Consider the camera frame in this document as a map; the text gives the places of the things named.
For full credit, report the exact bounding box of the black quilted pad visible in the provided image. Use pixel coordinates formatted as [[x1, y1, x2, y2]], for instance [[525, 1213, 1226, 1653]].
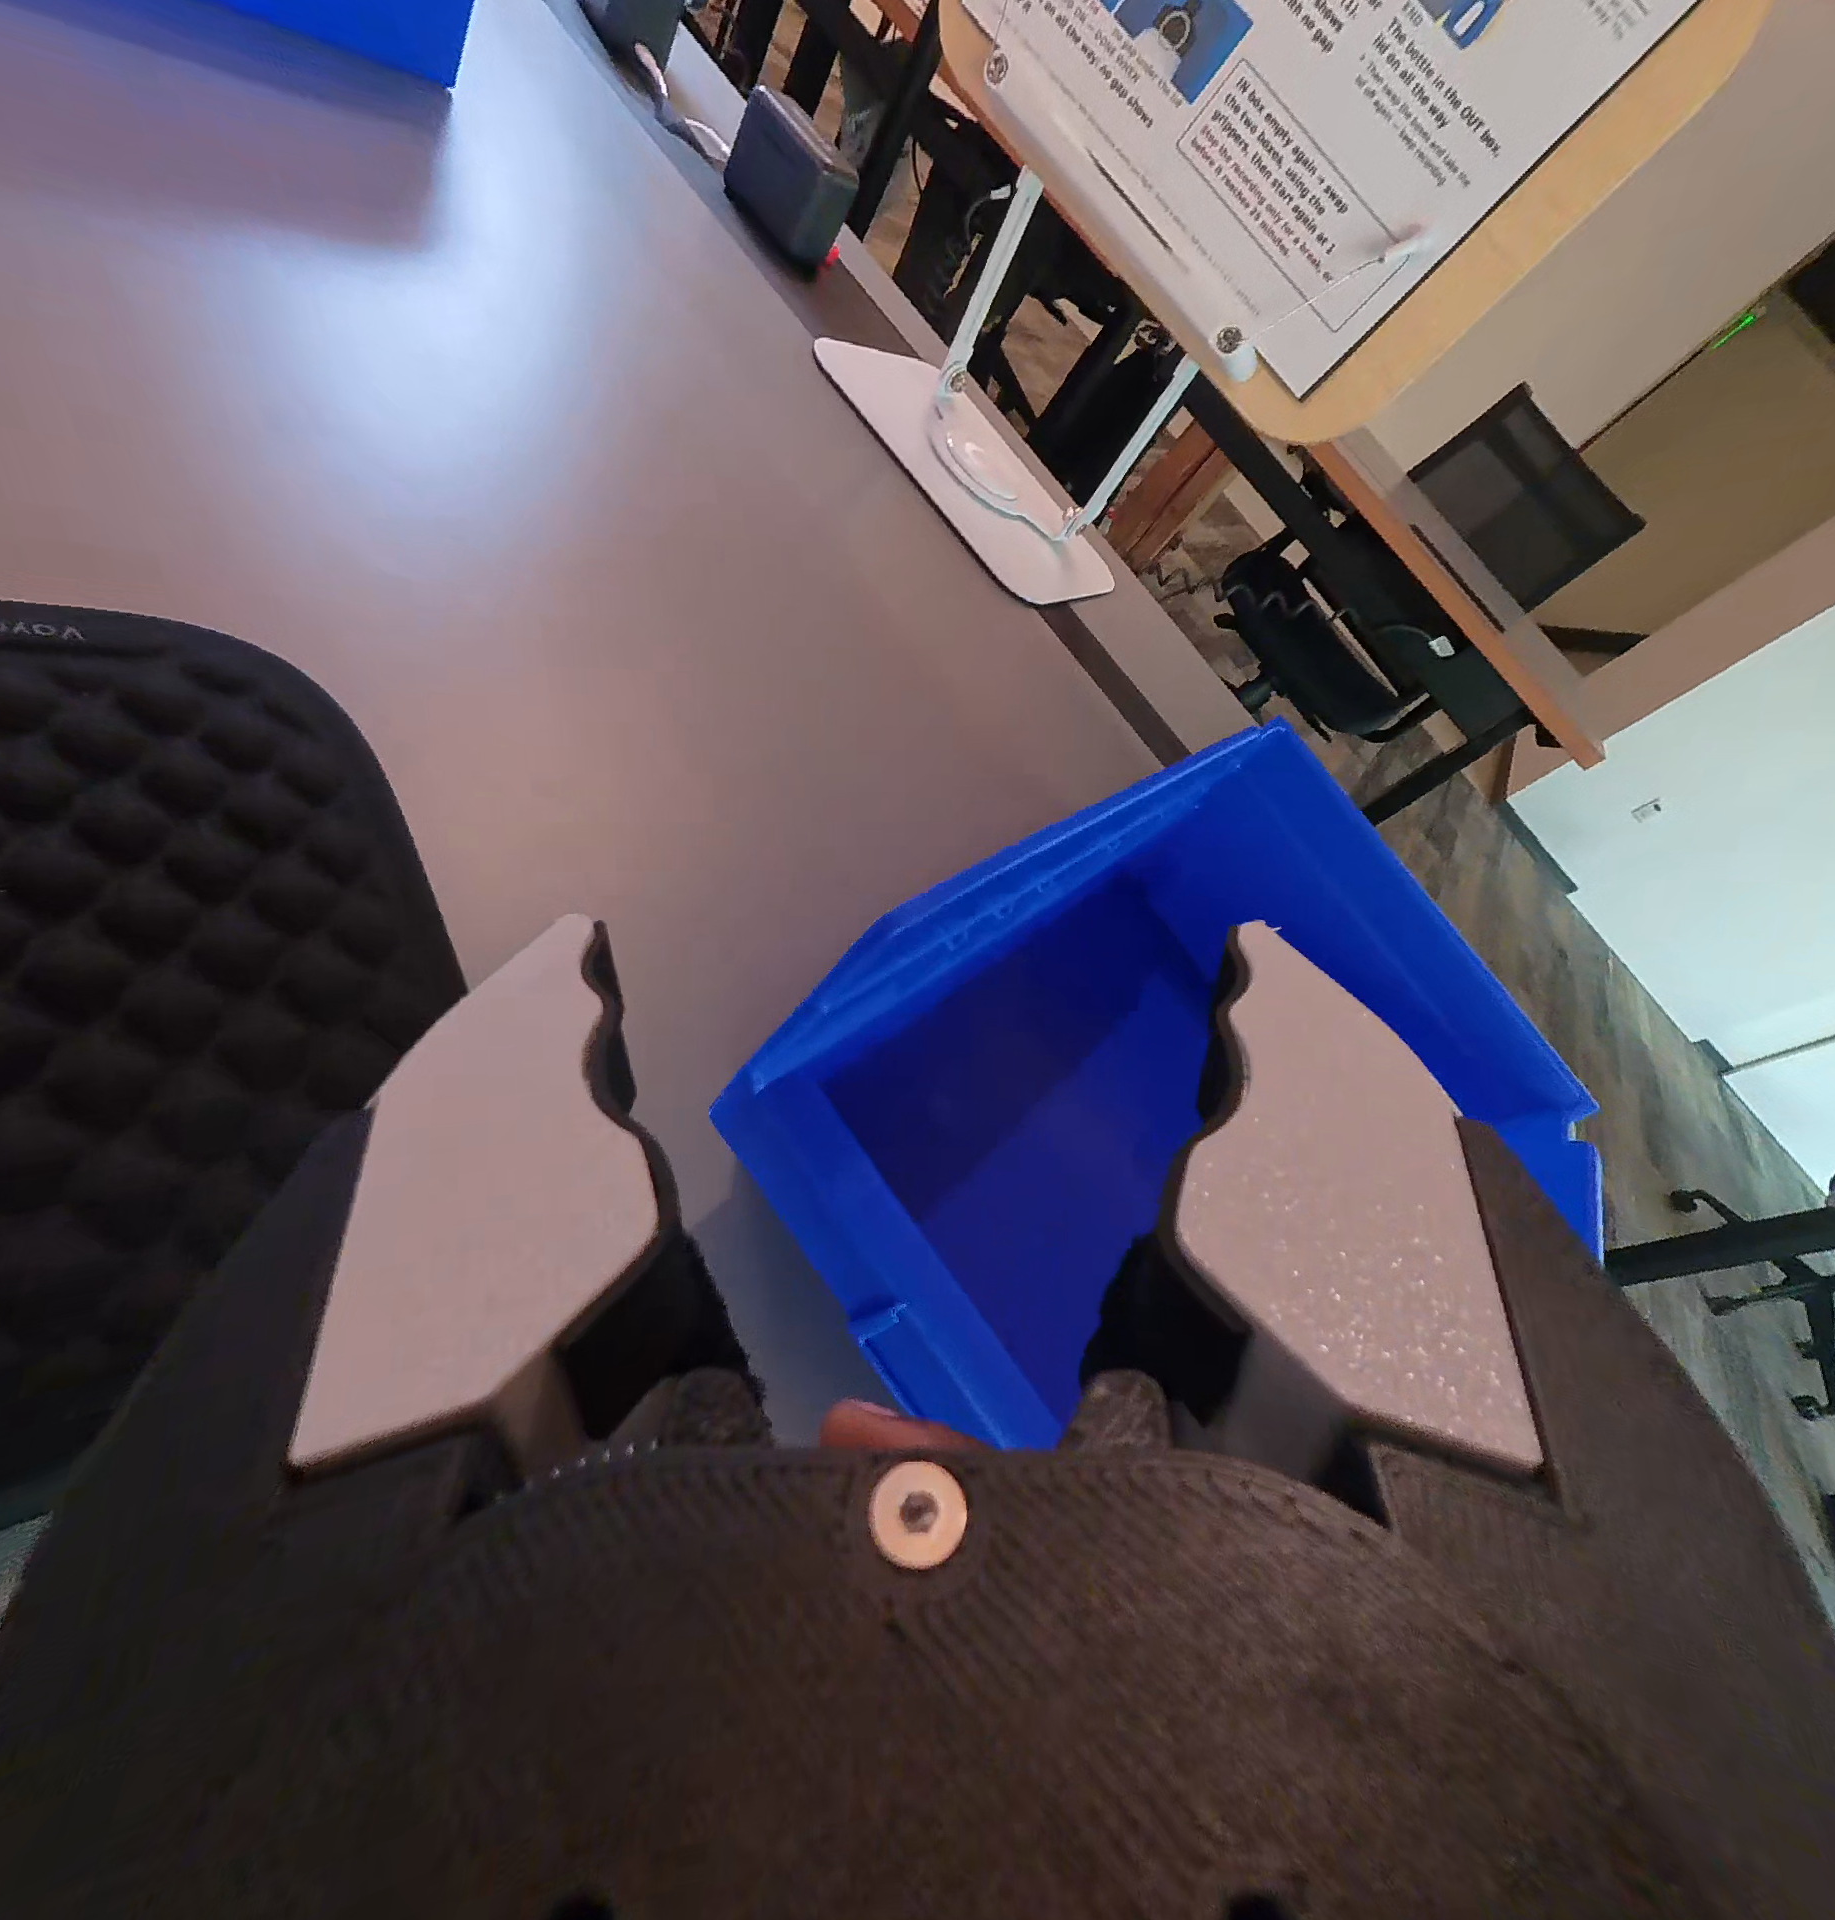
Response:
[[0, 597, 471, 1509]]

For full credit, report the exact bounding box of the printed instruction board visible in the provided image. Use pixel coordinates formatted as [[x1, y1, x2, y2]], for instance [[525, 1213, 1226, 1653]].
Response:
[[938, 0, 1781, 448]]

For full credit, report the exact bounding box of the blue plastic bin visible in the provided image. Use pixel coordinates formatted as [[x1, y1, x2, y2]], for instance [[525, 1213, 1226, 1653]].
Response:
[[234, 0, 476, 87], [709, 717, 1606, 1456]]

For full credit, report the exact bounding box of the black box appliance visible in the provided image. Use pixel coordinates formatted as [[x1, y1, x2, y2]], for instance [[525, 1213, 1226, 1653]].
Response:
[[1409, 382, 1649, 613]]

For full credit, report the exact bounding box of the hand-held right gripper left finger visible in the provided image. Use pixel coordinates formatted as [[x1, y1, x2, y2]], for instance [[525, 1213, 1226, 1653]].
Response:
[[287, 916, 755, 1494]]

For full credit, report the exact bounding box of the dark grey case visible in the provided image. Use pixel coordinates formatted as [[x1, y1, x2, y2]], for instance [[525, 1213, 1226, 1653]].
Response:
[[722, 85, 863, 275]]

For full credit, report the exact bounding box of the white cable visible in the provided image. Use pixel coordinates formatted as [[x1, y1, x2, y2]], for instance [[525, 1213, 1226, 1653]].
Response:
[[628, 43, 733, 165]]

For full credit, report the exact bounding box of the person's right hand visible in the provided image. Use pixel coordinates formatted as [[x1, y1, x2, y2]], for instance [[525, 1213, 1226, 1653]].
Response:
[[822, 1400, 967, 1456]]

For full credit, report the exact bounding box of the wooden top desk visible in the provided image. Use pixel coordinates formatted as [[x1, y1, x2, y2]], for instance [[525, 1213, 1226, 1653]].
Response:
[[1299, 435, 1610, 770]]

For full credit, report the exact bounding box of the black office chair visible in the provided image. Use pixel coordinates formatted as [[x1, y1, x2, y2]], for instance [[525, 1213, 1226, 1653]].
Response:
[[1603, 1167, 1835, 1426], [1212, 538, 1441, 743]]

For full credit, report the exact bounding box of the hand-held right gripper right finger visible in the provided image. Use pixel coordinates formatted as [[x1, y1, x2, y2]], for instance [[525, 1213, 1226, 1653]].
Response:
[[1083, 921, 1550, 1487]]

